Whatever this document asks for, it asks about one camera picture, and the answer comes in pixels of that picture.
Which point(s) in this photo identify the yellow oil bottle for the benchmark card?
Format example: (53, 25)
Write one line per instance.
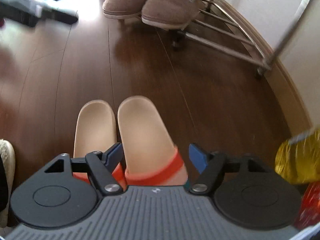
(297, 159)

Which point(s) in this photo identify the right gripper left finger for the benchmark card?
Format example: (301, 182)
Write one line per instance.
(99, 167)

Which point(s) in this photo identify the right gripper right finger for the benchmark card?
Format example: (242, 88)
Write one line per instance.
(212, 168)

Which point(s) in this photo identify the beige striped slide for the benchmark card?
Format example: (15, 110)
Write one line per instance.
(96, 131)
(152, 158)

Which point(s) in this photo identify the chrome corner shoe rack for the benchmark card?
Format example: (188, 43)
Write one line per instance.
(238, 32)

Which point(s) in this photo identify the red plastic bag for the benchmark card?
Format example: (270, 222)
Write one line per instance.
(309, 211)

